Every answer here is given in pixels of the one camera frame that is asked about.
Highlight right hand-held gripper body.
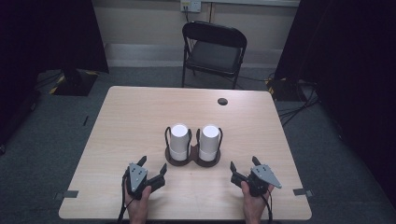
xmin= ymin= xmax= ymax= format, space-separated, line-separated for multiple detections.
xmin=247 ymin=163 xmax=283 ymax=198

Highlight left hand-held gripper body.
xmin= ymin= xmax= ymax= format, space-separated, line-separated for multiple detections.
xmin=121 ymin=161 xmax=151 ymax=201

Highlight stack of white paper cups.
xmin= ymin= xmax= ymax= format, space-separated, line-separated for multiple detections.
xmin=169 ymin=123 xmax=191 ymax=162
xmin=198 ymin=124 xmax=220 ymax=162

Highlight dark double cup holder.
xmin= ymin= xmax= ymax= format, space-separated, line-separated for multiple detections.
xmin=163 ymin=125 xmax=224 ymax=168

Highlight person's left hand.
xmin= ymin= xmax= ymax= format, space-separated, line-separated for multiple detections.
xmin=123 ymin=180 xmax=153 ymax=218

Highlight person's right hand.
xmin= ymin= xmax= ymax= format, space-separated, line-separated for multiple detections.
xmin=240 ymin=180 xmax=276 ymax=219

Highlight grey tape strip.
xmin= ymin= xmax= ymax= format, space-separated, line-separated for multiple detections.
xmin=53 ymin=189 xmax=79 ymax=201
xmin=292 ymin=188 xmax=314 ymax=198

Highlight black folding chair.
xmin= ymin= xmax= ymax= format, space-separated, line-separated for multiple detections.
xmin=181 ymin=21 xmax=248 ymax=91

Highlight dark curtain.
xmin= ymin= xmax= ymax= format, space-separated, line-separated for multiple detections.
xmin=0 ymin=0 xmax=110 ymax=147
xmin=274 ymin=0 xmax=396 ymax=200

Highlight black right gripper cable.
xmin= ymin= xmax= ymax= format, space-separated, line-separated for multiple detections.
xmin=261 ymin=188 xmax=275 ymax=224

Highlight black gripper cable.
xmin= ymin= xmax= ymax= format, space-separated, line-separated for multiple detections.
xmin=117 ymin=174 xmax=135 ymax=224
xmin=261 ymin=188 xmax=275 ymax=224

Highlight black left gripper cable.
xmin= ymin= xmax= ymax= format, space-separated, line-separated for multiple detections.
xmin=117 ymin=174 xmax=135 ymax=224

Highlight black floor cables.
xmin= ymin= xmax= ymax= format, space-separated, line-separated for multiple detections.
xmin=276 ymin=79 xmax=321 ymax=127

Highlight black stand base plate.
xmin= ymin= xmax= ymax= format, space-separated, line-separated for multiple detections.
xmin=266 ymin=77 xmax=307 ymax=103
xmin=49 ymin=69 xmax=99 ymax=97

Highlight white wall socket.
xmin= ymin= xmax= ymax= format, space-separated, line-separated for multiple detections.
xmin=179 ymin=0 xmax=203 ymax=14

